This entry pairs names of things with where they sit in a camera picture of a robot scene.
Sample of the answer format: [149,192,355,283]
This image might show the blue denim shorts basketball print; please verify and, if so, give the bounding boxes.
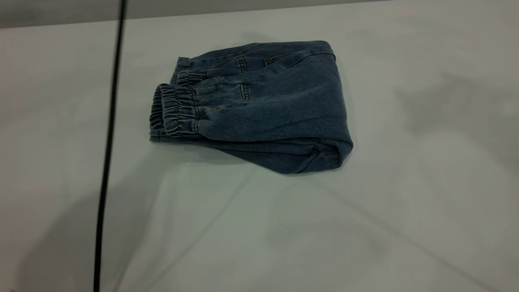
[149,40,354,175]

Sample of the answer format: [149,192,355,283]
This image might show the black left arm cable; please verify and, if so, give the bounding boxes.
[93,0,129,292]

